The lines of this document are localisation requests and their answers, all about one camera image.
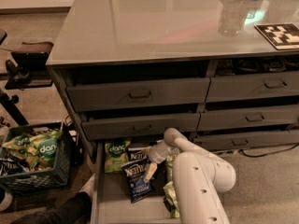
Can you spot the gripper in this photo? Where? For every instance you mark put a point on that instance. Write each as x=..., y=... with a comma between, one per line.
x=158, y=153

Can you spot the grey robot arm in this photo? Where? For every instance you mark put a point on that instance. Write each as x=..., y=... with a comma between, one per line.
x=198, y=177

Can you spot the green kettle chip bag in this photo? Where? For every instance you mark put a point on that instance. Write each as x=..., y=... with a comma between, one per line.
x=169, y=166
x=170, y=200

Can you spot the front blue Kettle chip bag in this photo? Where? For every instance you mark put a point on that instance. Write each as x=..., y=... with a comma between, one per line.
x=135, y=172

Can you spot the blue kettle chip bag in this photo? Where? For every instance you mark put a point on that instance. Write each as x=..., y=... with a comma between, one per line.
x=135, y=172
x=138, y=153

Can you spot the rear blue Kettle chip bag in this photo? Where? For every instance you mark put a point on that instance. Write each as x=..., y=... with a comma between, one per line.
x=138, y=153

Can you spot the front green Kettle chip bag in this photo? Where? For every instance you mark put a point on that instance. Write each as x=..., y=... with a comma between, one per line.
x=170, y=200

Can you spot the green Dang chip bag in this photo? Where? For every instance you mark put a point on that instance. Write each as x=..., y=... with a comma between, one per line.
x=116, y=154

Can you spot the middle left drawer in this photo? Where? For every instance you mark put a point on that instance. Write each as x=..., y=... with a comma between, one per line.
x=137, y=126

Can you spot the open bottom left drawer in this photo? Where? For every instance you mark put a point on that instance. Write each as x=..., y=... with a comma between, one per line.
x=112, y=202

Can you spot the top left drawer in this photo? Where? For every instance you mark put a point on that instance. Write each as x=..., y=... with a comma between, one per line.
x=138, y=94

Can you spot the middle right drawer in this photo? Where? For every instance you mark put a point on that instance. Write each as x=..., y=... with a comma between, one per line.
x=248, y=117

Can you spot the green Dang bag in crate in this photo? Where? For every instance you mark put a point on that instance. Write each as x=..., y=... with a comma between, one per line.
x=46, y=144

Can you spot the top right drawer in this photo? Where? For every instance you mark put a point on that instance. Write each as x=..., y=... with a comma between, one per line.
x=255, y=86

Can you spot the grey drawer cabinet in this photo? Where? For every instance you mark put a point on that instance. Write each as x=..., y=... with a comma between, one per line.
x=112, y=41

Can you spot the bottom right drawer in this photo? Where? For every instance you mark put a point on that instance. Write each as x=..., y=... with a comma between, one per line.
x=247, y=140

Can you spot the person's dark leg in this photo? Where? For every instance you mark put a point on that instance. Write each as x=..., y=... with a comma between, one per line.
x=68, y=213

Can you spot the dark plastic crate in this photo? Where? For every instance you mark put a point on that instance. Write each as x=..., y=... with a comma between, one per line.
x=21, y=172

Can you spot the white shoe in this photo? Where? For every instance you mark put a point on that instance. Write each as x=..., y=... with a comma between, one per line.
x=6, y=199

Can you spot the black stand with brown pad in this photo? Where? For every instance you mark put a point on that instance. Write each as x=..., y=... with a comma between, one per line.
x=27, y=70

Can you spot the black white marker tag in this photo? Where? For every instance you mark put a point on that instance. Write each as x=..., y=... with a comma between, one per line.
x=280, y=35

